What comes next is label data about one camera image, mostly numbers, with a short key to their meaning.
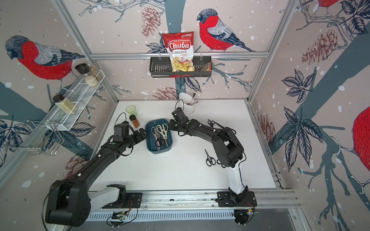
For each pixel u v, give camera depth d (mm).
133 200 730
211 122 1065
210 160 876
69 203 396
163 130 997
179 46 812
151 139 954
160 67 951
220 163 857
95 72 857
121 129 658
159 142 947
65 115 714
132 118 976
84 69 779
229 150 512
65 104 667
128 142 712
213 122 1067
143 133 797
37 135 584
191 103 1072
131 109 1106
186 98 1067
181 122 728
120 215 707
